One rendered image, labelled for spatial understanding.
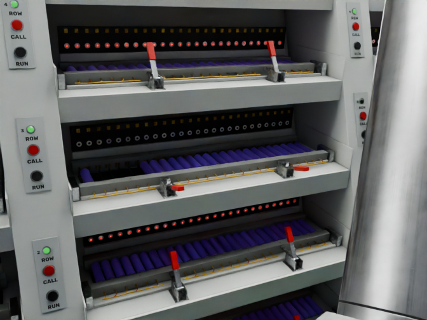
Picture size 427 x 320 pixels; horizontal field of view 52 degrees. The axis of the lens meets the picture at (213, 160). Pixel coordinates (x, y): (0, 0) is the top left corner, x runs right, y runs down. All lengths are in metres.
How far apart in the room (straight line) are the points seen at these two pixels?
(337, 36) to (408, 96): 0.64
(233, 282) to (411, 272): 0.60
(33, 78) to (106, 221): 0.27
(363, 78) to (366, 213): 0.70
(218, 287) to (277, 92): 0.42
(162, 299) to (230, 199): 0.23
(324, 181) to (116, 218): 0.46
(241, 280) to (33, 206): 0.43
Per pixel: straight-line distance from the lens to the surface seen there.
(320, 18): 1.10
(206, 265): 0.95
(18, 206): 0.78
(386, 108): 0.43
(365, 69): 1.08
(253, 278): 0.95
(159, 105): 0.83
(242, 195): 0.89
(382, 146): 0.41
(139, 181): 0.85
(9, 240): 0.80
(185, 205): 0.84
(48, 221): 0.79
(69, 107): 0.79
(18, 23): 0.80
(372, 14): 1.42
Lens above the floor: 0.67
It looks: 4 degrees down
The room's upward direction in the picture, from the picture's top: 6 degrees counter-clockwise
